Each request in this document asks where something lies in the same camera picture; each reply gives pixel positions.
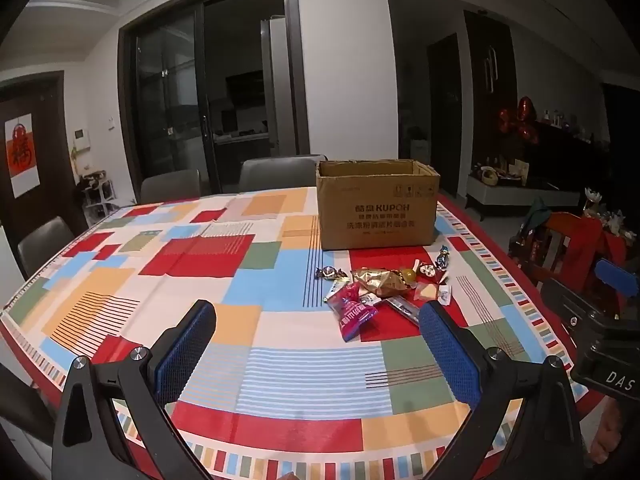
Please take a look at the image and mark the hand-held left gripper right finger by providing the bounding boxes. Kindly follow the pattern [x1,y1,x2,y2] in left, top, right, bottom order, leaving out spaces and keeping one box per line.
[417,300,587,480]

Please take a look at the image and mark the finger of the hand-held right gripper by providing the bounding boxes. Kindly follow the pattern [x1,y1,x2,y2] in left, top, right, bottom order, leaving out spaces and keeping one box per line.
[594,258,638,312]

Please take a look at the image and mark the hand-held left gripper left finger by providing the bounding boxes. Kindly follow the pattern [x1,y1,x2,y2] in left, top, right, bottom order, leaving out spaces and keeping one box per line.
[52,300,218,480]

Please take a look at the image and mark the brown cardboard box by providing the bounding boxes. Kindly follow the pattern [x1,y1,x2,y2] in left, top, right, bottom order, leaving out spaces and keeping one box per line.
[316,159,441,251]

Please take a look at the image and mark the red wooden chair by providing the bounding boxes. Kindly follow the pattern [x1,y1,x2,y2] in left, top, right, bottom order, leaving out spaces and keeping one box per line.
[509,210,628,293]

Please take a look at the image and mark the dark slim stick packet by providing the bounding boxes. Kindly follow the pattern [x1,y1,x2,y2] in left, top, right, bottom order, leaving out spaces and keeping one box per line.
[385,297,423,323]

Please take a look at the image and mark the colourful patchwork tablecloth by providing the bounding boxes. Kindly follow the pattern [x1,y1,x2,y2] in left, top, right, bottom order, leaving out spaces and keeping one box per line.
[0,186,601,480]

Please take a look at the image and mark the green cloth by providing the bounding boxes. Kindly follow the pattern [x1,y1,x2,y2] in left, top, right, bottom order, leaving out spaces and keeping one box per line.
[529,197,553,233]

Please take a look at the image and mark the crumpled gold foil wrapper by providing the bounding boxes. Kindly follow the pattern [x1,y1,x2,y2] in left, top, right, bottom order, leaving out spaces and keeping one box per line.
[350,267,416,298]

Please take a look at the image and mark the pink snack packet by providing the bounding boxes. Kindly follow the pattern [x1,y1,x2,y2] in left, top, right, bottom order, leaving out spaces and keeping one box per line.
[332,282,379,343]

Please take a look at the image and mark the white low sideboard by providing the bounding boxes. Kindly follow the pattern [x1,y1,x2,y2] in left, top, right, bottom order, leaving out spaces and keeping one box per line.
[466,171,592,222]

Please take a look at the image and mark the slim white pink packet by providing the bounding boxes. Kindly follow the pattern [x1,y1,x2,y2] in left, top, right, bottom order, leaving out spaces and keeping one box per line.
[324,280,351,303]

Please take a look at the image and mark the small cluttered shelf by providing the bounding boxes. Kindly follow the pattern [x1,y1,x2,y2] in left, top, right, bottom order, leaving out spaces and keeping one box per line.
[75,170,118,228]

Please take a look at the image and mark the red foil balloons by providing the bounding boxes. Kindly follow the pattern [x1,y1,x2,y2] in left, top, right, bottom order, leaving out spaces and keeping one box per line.
[497,96,540,143]

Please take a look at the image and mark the wide grey dining chair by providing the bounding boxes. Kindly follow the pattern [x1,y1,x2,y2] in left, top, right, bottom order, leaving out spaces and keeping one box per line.
[239,155,328,193]

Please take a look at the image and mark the tall dark cabinet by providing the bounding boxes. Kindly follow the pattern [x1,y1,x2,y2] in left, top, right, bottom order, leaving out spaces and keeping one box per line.
[464,10,520,176]

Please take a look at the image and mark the dark wooden door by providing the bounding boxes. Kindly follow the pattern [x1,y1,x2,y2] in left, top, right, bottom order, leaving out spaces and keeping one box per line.
[0,70,87,253]

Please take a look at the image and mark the dark interior door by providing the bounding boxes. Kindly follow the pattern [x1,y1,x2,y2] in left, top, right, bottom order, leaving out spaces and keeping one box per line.
[426,34,462,197]

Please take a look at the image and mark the dark sliding glass door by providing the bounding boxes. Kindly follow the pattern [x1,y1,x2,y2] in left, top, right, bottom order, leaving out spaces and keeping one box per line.
[119,0,301,196]

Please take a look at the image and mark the red white wall poster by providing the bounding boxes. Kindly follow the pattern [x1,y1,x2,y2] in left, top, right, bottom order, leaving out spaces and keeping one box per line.
[5,114,41,198]

